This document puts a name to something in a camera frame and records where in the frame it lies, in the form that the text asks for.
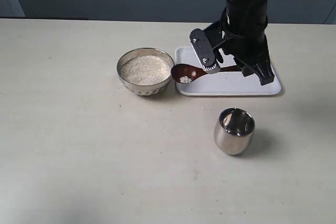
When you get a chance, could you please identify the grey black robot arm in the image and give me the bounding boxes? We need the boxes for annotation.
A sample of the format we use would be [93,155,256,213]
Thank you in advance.
[190,0,275,86]

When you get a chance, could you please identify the shiny steel cup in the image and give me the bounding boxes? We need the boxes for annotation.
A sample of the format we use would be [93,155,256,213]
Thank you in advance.
[214,108,255,155]

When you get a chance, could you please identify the white rectangular tray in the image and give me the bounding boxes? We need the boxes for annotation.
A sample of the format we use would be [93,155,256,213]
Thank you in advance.
[174,46,282,97]

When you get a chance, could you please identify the steel bowl of rice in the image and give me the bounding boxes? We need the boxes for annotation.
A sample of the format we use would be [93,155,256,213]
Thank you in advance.
[117,48,174,96]

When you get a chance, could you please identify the dark red wooden spoon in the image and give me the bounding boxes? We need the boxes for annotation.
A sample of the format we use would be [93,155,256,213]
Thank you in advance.
[171,63,240,84]

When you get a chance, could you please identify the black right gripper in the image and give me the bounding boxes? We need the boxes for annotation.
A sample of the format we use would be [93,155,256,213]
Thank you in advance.
[190,0,275,86]

